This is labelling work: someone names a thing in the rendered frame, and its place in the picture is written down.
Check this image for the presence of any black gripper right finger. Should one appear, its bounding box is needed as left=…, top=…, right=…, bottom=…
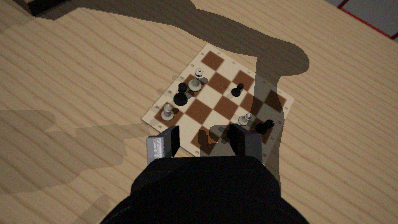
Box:
left=229, top=124, right=263, bottom=164

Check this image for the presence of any white pawn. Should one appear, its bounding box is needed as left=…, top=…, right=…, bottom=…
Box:
left=238, top=113, right=252, bottom=126

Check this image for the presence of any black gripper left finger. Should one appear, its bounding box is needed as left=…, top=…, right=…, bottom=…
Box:
left=146, top=125, right=180, bottom=166

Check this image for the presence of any chessboard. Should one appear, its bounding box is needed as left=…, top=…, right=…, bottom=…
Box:
left=142, top=43, right=295, bottom=166

